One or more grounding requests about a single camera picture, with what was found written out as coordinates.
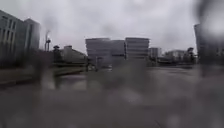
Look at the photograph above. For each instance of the grey layered office building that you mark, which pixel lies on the grey layered office building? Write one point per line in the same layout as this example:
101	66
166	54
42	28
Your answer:
116	48

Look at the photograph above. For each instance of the wet grey paved square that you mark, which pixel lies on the wet grey paved square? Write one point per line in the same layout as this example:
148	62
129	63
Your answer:
133	100

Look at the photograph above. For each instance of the low building with sloped roof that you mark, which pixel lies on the low building with sloped roof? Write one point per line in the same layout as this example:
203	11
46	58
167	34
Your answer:
71	55

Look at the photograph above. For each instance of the small grey distant building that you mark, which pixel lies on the small grey distant building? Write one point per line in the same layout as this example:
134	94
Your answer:
154	52

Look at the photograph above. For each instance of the low pale distant building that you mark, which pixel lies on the low pale distant building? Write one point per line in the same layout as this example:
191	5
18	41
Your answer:
175	55

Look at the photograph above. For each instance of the dark tall building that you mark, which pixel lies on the dark tall building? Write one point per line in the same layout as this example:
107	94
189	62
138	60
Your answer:
206	43

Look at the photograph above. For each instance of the tall grey glass building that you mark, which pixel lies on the tall grey glass building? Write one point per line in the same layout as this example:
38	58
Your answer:
16	36

